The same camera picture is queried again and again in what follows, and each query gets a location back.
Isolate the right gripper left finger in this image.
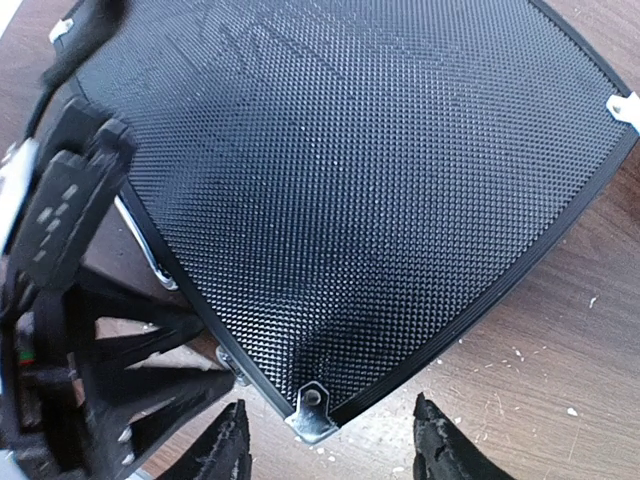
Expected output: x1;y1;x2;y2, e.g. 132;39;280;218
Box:
159;399;251;480

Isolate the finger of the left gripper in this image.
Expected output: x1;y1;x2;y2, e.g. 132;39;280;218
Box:
89;367;235;468
69;279;203;369

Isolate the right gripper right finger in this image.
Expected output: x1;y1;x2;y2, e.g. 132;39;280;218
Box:
412;393;513;480

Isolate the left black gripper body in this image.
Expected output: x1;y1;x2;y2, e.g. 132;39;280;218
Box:
1;265;100;475

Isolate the black poker case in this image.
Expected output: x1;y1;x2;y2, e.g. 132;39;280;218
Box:
69;1;638;443

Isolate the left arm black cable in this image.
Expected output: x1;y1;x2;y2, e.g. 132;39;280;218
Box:
22;0;126;136

